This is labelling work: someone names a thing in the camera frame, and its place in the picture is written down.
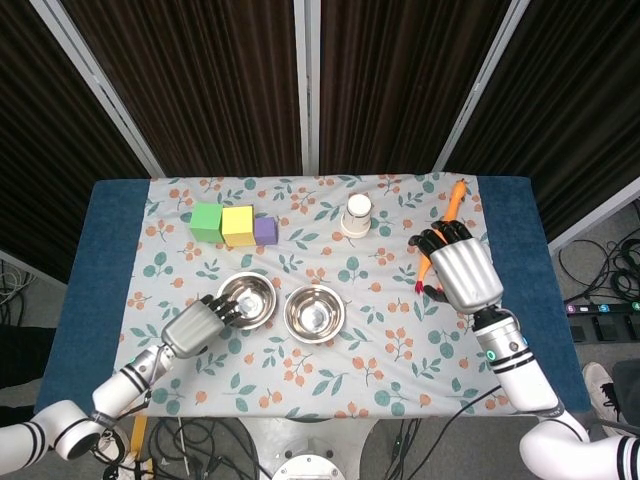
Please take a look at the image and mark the white paper cup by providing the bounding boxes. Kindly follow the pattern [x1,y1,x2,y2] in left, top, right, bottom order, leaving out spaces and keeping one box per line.
[340,193,375,238]

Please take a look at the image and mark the orange rubber chicken toy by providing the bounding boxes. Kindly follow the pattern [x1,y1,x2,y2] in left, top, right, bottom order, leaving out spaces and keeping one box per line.
[413,178,470,297]

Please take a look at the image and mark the dark corrugated partition panel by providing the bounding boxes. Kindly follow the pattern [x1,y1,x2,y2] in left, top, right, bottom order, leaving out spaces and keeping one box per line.
[29,0,307,177]
[305,0,531,175]
[0,0,161,261]
[433,0,640,251]

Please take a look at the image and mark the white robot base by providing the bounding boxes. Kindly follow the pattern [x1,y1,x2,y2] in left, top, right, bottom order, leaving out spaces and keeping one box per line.
[239,417,382,480]

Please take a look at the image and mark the floral grey tablecloth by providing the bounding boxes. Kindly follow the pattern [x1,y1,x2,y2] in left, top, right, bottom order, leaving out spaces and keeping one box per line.
[104,172,526,419]

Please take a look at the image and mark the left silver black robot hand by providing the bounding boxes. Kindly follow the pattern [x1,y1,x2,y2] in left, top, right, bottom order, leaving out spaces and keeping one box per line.
[160,294,246,359]

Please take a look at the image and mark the yellow tape strip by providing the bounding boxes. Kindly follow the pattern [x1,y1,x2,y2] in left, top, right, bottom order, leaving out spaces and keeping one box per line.
[130,416,150,454]

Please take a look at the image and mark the white cable bundle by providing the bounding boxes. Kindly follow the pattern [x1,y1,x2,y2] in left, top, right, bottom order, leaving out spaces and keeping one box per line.
[0,258,39,307]

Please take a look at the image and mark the black power strip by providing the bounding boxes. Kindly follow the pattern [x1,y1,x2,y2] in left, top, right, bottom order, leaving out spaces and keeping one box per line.
[564,299,640,317]

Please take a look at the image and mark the yellow cube block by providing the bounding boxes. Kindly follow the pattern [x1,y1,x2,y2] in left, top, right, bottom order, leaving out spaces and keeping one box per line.
[221,205,257,247]

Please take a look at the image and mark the black cables under table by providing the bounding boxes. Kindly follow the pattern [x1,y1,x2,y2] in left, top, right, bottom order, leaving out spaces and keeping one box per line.
[148,417,264,480]

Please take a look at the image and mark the green cube block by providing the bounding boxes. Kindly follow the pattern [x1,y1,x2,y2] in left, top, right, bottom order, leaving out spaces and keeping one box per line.
[189,202,225,244]

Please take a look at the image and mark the black floor cable bundle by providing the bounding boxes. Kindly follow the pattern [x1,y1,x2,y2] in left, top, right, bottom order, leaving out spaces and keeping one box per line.
[557,199,640,307]

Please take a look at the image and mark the small purple cube block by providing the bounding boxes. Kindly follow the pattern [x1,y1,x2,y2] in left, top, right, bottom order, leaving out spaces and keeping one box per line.
[253,216,279,246]

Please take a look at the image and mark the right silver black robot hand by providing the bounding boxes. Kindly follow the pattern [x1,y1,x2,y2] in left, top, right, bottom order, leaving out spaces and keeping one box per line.
[408,219,504,315]

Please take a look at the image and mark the blue table cover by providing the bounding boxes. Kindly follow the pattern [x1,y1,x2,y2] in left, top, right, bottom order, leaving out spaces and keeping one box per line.
[34,177,591,417]

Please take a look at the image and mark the white sneaker with black laces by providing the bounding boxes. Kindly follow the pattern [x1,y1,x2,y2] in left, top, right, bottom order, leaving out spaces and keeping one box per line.
[581,361,624,427]

